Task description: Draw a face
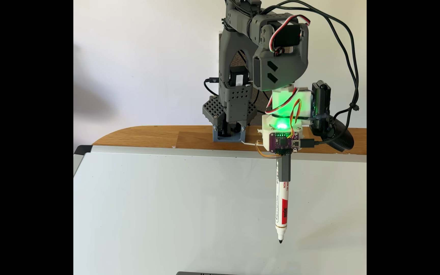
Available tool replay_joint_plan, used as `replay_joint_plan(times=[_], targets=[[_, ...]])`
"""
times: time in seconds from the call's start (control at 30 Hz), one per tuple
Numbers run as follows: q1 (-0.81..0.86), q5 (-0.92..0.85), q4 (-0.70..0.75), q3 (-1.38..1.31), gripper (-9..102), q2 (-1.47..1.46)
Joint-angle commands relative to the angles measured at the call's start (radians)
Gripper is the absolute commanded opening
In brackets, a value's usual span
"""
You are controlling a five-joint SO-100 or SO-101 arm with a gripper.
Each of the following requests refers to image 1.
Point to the whiteboard with silver frame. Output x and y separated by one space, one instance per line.
147 214

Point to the brown corrugated cardboard panel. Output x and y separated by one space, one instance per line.
240 60

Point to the white whiteboard marker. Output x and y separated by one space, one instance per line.
282 206

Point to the purple circuit board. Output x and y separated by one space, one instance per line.
283 143

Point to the grey marker holder block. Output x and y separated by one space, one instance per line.
204 273

